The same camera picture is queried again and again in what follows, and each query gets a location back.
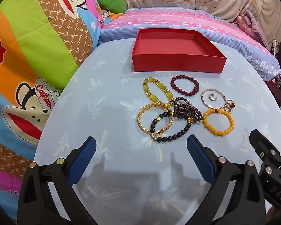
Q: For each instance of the pink quilted cloth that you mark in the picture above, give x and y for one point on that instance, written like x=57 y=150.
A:
x=250 y=23

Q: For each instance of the thin rose-gold bangle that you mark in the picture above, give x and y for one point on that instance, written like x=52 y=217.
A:
x=202 y=98

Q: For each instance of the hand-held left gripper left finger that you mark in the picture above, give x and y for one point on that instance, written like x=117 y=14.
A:
x=84 y=159

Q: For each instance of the green pillow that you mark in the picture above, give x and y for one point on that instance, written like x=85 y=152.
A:
x=110 y=2

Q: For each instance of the cartoon monkey printed blanket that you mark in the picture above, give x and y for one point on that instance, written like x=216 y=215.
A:
x=25 y=28

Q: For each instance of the small hoop earring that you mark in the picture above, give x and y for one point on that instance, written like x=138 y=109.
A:
x=210 y=97

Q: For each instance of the gold bangle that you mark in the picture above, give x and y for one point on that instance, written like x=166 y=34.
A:
x=140 y=119

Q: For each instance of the pink striped bedsheet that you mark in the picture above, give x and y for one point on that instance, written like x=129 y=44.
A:
x=178 y=18

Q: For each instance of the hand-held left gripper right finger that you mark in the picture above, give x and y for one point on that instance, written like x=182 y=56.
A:
x=199 y=154

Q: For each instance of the red cardboard box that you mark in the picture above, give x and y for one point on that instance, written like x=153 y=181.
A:
x=178 y=63

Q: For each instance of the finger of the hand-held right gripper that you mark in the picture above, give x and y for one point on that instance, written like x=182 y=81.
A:
x=262 y=145

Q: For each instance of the pair of gold rings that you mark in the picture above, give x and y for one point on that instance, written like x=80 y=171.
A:
x=231 y=103

